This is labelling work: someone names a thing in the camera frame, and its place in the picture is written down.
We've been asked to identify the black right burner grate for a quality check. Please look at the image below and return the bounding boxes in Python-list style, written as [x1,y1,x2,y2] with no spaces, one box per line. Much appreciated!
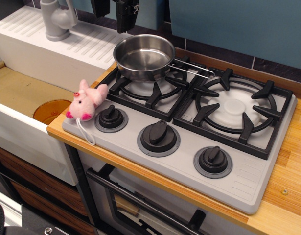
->
[173,69,297,160]

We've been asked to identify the pink stuffed pig toy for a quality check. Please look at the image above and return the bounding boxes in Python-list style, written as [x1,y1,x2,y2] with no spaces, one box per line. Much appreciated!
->
[65,79,109,146]

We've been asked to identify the wooden drawer front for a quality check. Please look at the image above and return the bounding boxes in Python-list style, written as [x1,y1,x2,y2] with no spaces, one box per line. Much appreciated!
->
[0,148,98,235]

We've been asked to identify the black left stove knob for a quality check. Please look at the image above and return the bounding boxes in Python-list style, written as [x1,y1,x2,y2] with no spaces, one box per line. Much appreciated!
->
[94,105,129,133]

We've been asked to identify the black stove knob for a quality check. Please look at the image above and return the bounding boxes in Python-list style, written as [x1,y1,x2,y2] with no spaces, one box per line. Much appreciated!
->
[137,120,181,158]
[94,105,129,133]
[193,146,233,179]

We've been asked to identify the black right stove knob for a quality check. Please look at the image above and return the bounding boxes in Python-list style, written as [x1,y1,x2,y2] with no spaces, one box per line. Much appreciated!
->
[193,146,233,179]

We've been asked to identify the orange plastic drain disc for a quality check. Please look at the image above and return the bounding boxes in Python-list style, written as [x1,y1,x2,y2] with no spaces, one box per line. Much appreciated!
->
[33,99,71,125]

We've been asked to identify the black middle stove knob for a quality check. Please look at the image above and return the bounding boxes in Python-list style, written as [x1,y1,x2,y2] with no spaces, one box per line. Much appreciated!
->
[137,120,181,158]

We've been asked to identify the black burner grate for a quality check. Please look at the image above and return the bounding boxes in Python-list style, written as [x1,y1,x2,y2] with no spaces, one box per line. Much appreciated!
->
[173,69,297,160]
[96,56,207,122]

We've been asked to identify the white toy sink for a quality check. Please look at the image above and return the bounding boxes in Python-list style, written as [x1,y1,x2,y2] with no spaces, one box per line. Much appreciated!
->
[0,6,127,186]

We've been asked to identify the toy oven door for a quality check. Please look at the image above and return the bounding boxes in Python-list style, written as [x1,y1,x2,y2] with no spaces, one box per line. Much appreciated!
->
[85,164,246,235]

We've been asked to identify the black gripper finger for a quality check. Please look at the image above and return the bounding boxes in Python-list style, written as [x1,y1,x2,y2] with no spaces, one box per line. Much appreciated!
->
[91,0,110,18]
[116,0,139,33]

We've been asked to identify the black left burner grate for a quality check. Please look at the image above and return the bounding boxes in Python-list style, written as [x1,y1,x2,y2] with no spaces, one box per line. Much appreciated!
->
[96,56,207,122]

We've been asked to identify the stainless steel pan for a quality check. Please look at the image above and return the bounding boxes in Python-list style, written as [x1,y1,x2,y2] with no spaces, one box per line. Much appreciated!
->
[113,34,215,82]

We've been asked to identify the grey toy stove top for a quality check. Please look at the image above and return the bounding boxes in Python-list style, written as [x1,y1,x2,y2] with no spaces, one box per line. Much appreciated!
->
[61,56,298,215]

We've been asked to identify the black oven door handle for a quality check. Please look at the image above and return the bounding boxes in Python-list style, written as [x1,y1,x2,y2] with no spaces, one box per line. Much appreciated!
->
[86,164,206,235]

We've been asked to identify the grey toy faucet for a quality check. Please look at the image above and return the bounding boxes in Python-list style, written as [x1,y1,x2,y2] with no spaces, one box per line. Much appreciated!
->
[40,0,78,41]

